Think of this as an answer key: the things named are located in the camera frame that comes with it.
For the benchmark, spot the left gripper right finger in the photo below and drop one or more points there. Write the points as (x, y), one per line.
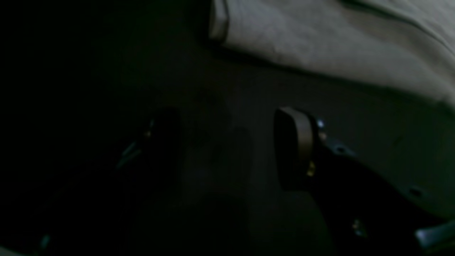
(366, 214)

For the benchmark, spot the grey T-shirt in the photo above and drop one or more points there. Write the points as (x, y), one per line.
(403, 45)

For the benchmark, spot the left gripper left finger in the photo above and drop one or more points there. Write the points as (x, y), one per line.
(90, 213)

